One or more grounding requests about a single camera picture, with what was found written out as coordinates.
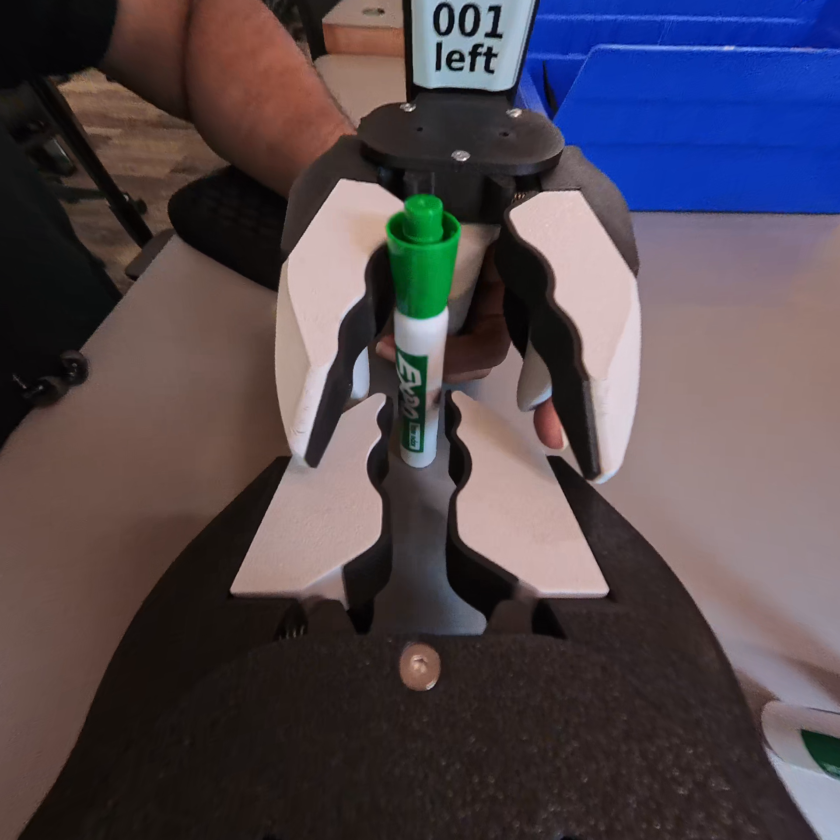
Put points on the black caster wheel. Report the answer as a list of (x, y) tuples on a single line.
[(72, 366)]

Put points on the black tripod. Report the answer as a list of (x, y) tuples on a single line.
[(105, 177)]

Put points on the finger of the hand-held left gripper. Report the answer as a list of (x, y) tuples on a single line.
[(315, 295), (590, 295)]

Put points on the white flat plate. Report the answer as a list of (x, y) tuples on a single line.
[(814, 807)]

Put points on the person's left forearm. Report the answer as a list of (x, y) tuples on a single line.
[(249, 85)]

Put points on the person's left hand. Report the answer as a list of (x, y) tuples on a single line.
[(479, 348)]

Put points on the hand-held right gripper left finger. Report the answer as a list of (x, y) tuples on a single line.
[(315, 525)]

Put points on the blue plastic bin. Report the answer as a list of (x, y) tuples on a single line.
[(689, 131)]

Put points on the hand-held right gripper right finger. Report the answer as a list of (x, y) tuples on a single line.
[(525, 518)]

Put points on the green dry erase marker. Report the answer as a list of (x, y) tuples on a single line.
[(420, 295), (820, 748)]

